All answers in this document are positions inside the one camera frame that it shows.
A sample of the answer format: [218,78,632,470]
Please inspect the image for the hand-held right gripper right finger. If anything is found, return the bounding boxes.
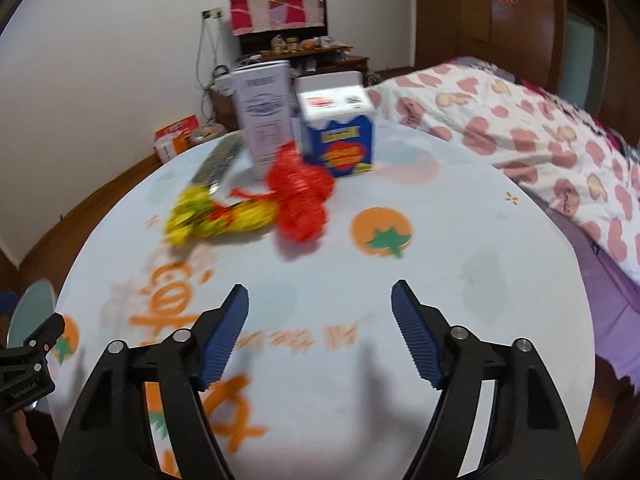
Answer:
[391,279,585,480]

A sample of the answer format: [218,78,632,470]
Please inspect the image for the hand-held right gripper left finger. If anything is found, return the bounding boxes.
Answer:
[52,284,251,480]

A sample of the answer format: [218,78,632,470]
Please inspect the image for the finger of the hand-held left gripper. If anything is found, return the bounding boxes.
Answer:
[0,312,67,363]

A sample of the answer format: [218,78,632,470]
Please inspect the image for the teal enamel basin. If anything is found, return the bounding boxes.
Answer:
[9,279,58,411]

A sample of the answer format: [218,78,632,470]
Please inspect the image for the yellow crumpled wrapper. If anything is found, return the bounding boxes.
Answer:
[165,185,280,247]

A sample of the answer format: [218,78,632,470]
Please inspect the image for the red mesh net bag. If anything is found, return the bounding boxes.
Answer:
[230,142,335,245]

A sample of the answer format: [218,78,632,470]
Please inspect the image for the purple bed sheet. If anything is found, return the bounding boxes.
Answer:
[542,200,640,396]

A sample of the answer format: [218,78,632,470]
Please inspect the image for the clear plastic bag yellow contents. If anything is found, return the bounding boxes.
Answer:
[192,122,226,148]

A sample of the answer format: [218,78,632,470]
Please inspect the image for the orange paper bag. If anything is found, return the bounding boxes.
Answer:
[154,115,201,163]

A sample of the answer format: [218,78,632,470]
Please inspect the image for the blue and white carton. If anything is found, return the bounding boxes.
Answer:
[294,71,377,179]

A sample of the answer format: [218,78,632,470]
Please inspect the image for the pink heart-print blanket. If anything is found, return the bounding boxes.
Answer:
[365,56,640,281]

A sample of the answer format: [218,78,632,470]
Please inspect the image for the tall white carton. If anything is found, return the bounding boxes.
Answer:
[231,60,297,182]

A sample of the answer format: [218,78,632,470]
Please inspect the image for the white box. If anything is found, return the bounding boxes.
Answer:
[215,62,241,96]

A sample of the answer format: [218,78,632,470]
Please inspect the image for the wooden TV cabinet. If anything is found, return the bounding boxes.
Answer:
[207,45,371,133]

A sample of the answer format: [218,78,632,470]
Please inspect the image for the black television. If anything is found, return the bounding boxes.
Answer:
[239,0,331,56]

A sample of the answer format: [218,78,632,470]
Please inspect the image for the assorted jars and papers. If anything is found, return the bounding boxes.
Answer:
[260,34,351,58]

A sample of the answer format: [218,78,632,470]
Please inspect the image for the pink patchwork cloth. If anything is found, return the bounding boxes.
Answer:
[228,0,328,37]

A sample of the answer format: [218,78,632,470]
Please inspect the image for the hanging cables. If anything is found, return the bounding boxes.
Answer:
[195,20,226,126]

